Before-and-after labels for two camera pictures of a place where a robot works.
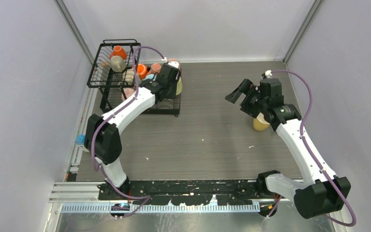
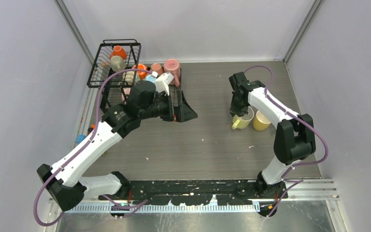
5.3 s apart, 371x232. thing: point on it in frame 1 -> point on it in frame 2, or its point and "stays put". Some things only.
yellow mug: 259,123 stays put
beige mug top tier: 117,63 stays put
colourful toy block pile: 79,139 stays put
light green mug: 179,86 -> 243,122
